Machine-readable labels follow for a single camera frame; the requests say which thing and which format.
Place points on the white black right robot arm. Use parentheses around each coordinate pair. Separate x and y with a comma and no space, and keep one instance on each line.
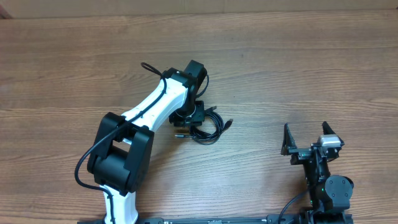
(329,194)

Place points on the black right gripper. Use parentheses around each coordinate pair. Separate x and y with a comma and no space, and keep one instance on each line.
(300,154)

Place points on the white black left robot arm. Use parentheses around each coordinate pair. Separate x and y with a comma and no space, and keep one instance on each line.
(120,156)

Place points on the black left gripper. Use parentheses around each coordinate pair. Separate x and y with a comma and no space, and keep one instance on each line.
(198,120)

